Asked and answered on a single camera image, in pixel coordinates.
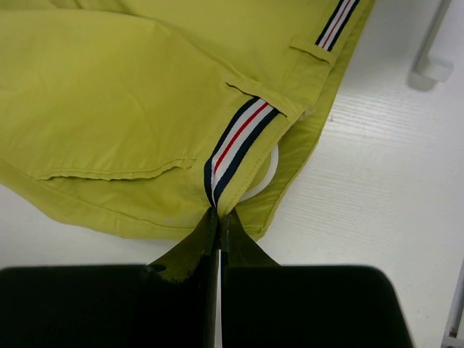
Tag yellow-green trousers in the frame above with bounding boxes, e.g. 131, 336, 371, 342
1, 1, 373, 239

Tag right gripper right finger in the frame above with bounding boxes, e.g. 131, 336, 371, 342
220, 210, 280, 347

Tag white clothes rack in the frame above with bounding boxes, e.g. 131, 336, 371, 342
407, 1, 455, 92

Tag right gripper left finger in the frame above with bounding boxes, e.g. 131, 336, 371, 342
146, 208, 218, 347

